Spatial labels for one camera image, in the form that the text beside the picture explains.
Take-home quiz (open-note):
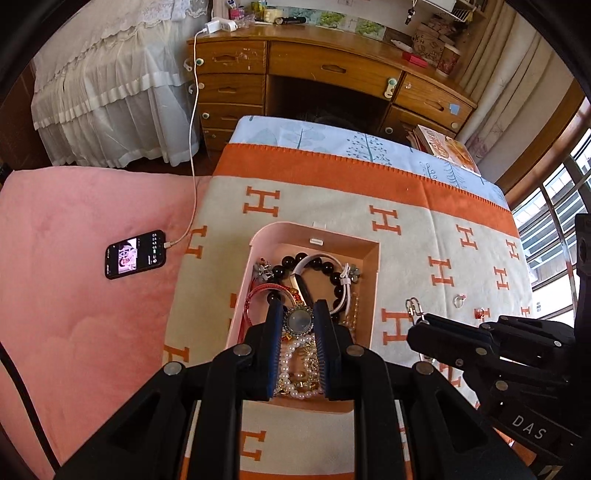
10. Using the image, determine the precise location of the printed paper cup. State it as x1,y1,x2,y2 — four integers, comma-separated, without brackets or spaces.
436,44,462,77

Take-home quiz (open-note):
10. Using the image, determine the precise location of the gold metal jewelry piece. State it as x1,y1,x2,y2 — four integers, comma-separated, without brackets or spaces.
295,342,322,389

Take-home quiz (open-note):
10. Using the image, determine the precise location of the white wire shelf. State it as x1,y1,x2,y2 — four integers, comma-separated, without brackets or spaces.
422,0,476,21

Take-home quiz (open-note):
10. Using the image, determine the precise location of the orange grey printed blanket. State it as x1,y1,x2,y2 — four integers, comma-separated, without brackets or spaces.
161,143,534,480

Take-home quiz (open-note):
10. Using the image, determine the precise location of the amber bead bracelet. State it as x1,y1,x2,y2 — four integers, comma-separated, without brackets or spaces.
344,291,362,334

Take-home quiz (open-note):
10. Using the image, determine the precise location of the white lace bed skirt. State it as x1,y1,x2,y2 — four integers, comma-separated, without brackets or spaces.
30,0,218,169

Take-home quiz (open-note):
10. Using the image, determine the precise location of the brown printed box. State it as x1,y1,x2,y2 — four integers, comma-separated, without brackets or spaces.
413,16,446,63

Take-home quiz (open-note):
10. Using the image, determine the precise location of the black bead bracelet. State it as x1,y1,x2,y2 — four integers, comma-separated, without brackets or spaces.
271,253,348,324

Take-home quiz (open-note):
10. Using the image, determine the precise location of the floral curtain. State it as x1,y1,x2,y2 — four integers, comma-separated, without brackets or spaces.
462,0,578,185

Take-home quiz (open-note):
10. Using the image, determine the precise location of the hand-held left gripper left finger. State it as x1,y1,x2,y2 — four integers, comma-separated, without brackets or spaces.
53,300,284,480

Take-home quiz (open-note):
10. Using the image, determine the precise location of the white pearl bracelet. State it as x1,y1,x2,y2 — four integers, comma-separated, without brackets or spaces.
276,335,324,401

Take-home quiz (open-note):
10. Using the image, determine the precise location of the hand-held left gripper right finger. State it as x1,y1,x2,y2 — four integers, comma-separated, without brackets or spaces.
314,299,539,480

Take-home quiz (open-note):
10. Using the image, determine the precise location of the pink plush blanket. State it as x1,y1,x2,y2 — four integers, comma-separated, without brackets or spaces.
0,166,218,480

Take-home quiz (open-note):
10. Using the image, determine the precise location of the window with metal railing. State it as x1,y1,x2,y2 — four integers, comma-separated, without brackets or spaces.
510,134,591,324

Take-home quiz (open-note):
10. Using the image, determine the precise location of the red cord bracelet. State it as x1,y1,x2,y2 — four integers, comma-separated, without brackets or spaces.
244,281,298,329

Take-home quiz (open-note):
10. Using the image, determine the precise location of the black smartphone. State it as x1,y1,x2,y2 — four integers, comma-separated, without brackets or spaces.
105,229,167,281

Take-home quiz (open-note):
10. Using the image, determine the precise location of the white bangle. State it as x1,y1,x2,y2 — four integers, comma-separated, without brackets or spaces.
292,254,354,324

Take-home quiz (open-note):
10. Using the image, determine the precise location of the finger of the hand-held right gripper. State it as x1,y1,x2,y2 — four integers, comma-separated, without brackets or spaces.
407,329,571,384
422,314,575,346

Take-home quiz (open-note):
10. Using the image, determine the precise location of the wooden window frame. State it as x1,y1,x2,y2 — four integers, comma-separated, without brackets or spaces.
496,78,591,204

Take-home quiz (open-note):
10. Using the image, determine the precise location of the wooden desk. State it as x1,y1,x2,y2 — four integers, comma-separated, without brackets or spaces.
187,0,478,153

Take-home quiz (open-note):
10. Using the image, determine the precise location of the white charging cable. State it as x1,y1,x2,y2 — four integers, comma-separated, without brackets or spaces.
163,28,208,247

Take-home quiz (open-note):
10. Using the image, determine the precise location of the orange cover book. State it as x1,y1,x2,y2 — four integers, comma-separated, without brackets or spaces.
411,124,483,176

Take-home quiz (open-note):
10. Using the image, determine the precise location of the round silver pendant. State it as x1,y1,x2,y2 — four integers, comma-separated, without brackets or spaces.
283,305,316,337

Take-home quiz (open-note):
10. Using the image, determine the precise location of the leaf print bed sheet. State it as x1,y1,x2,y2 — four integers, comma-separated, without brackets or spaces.
231,115,513,213

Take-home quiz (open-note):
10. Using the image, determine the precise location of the pink jewelry box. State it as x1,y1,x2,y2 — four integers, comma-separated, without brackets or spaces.
225,222,382,414

